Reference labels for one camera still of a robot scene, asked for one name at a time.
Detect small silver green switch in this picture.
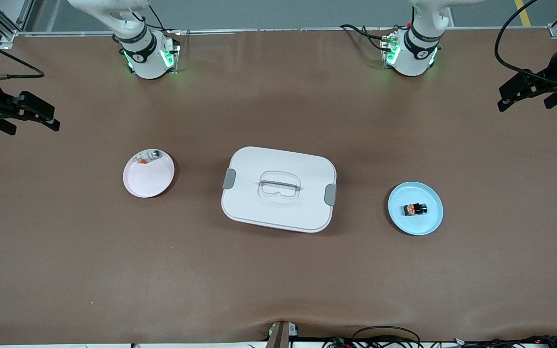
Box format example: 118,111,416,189
135,150,163,166

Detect black arm base cable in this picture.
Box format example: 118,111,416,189
339,23,390,51
133,5,169,34

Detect black cable bundle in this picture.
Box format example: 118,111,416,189
453,335,557,348

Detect black right arm base cable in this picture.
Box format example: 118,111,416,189
133,5,169,34

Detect pink plate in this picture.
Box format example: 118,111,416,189
123,148,175,199

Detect silver table edge rail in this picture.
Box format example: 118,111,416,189
17,27,550,37

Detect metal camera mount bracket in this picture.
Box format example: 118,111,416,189
266,320,299,348

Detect white lidded storage box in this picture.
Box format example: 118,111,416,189
221,146,337,233

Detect brown table mat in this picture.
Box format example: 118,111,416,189
0,29,557,346

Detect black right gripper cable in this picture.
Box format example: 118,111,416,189
0,30,45,83

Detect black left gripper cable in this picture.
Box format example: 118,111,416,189
495,0,557,88

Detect tangled black cables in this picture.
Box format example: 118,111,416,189
322,326,424,348

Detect light blue plate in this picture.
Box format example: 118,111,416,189
388,181,444,236

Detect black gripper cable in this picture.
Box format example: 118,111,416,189
0,30,45,83
495,0,557,88

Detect black left arm base cable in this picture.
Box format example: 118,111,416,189
339,23,390,51

